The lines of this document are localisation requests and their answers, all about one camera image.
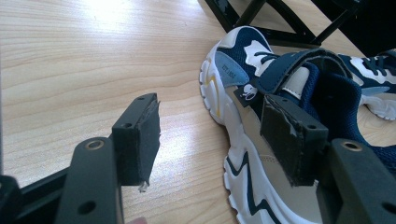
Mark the navy and white sneaker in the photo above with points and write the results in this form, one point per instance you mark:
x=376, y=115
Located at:
x=378, y=90
x=246, y=133

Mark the red and black shoe rack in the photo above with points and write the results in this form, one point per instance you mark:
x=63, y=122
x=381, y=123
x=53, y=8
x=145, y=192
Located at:
x=292, y=34

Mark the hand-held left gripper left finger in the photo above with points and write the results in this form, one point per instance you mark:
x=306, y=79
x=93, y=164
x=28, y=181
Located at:
x=137, y=143

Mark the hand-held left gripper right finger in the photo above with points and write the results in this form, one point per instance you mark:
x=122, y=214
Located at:
x=292, y=140

